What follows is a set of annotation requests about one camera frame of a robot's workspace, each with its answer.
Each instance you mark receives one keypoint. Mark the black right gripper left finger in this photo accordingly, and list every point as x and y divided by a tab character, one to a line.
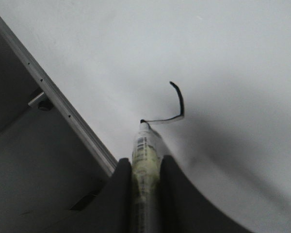
109	212

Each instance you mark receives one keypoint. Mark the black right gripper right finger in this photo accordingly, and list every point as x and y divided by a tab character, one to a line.
185	209

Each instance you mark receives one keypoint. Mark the white whiteboard marker with tape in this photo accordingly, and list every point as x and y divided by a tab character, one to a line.
145	179

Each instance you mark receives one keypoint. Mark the white whiteboard with aluminium frame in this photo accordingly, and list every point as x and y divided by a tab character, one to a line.
120	61

